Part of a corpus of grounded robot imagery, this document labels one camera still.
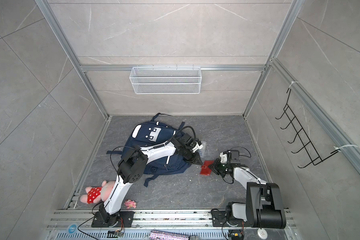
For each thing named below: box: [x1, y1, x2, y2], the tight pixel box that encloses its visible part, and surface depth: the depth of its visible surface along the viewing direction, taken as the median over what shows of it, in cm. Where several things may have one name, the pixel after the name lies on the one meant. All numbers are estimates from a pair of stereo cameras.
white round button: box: [257, 228, 268, 240], surface depth 70 cm
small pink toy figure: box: [124, 199, 137, 210], surface depth 78 cm
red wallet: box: [200, 160, 215, 176], surface depth 91 cm
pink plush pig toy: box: [80, 180, 116, 204], surface depth 77 cm
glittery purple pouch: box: [149, 230, 189, 240], surface depth 67 cm
